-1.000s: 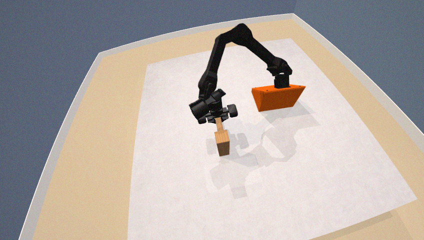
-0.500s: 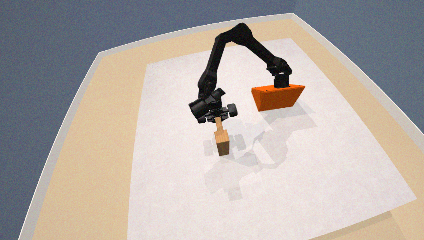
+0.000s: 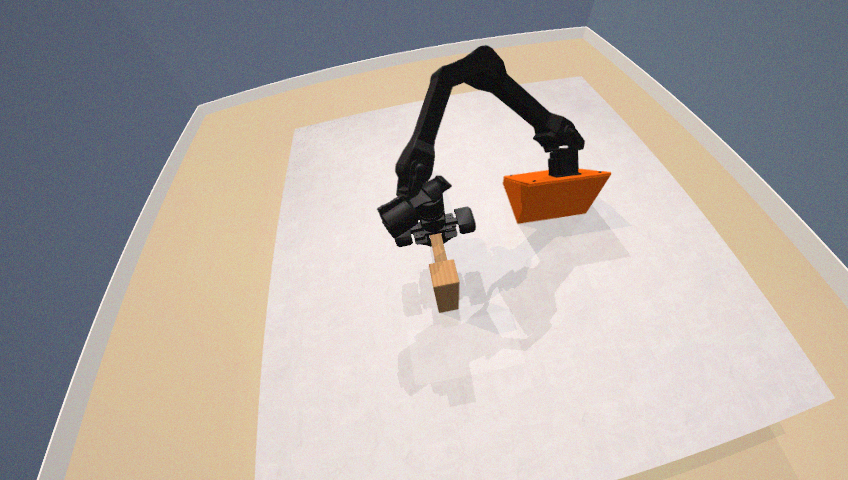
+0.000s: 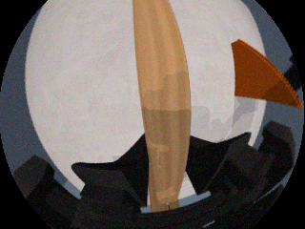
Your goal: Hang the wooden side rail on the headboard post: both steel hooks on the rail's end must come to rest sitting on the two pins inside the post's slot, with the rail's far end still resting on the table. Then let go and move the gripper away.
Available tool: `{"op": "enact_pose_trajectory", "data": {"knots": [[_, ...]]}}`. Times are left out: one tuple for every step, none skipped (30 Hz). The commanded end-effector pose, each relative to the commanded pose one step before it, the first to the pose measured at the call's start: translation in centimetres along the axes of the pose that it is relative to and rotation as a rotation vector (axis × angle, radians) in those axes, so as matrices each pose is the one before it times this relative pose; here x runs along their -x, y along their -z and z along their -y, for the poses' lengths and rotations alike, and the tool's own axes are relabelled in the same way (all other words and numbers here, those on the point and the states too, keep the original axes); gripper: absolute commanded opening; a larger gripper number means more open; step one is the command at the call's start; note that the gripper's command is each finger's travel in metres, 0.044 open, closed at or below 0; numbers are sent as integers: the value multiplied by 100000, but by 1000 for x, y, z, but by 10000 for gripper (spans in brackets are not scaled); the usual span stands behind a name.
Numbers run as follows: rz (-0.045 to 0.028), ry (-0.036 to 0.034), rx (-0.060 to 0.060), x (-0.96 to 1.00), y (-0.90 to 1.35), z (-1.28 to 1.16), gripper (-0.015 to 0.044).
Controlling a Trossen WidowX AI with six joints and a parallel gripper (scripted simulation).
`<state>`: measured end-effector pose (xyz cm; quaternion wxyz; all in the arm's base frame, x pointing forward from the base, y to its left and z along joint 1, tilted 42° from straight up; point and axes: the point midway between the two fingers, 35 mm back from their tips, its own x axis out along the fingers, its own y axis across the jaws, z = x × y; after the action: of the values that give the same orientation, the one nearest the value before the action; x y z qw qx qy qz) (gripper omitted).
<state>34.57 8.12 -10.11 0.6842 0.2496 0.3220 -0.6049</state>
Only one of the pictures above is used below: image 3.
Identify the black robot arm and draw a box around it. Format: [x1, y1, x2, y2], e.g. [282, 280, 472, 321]
[377, 45, 585, 239]

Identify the light wooden plank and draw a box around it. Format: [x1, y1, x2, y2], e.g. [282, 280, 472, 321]
[430, 233, 447, 263]

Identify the wooden post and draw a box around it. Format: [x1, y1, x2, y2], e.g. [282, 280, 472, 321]
[429, 259, 460, 313]

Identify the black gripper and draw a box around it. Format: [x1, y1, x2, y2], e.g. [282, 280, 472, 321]
[395, 206, 476, 247]

